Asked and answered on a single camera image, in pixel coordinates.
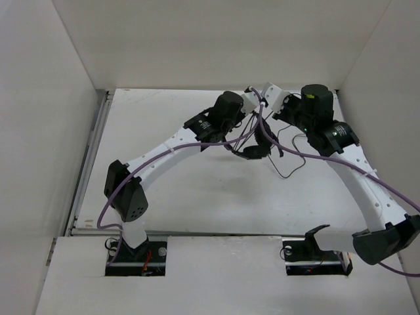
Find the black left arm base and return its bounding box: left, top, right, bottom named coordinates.
left=104, top=238, right=167, bottom=277

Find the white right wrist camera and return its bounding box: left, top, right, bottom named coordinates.
left=262, top=82, right=290, bottom=114

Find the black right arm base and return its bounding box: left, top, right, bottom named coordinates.
left=279, top=238, right=353, bottom=276

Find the thin black headphone cable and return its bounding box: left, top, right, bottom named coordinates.
left=239, top=111, right=309, bottom=180

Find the aluminium table edge rail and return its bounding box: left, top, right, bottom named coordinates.
left=61, top=89, right=116, bottom=236

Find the aluminium front table rail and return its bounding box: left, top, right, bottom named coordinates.
left=67, top=228, right=303, bottom=238

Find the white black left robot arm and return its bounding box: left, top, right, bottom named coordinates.
left=104, top=91, right=256, bottom=261

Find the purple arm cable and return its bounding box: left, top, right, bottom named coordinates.
left=259, top=101, right=420, bottom=276
left=97, top=85, right=266, bottom=263

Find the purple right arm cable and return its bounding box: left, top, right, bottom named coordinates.
left=259, top=101, right=420, bottom=276

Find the black over-ear headphones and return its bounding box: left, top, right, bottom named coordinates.
left=225, top=119, right=278, bottom=160

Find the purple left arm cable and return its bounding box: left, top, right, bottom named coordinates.
left=97, top=85, right=266, bottom=263

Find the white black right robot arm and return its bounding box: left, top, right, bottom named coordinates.
left=263, top=84, right=419, bottom=265

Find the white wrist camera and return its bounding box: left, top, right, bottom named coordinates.
left=262, top=82, right=290, bottom=114
left=241, top=87, right=260, bottom=115

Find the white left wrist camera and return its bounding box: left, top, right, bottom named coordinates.
left=241, top=87, right=260, bottom=115

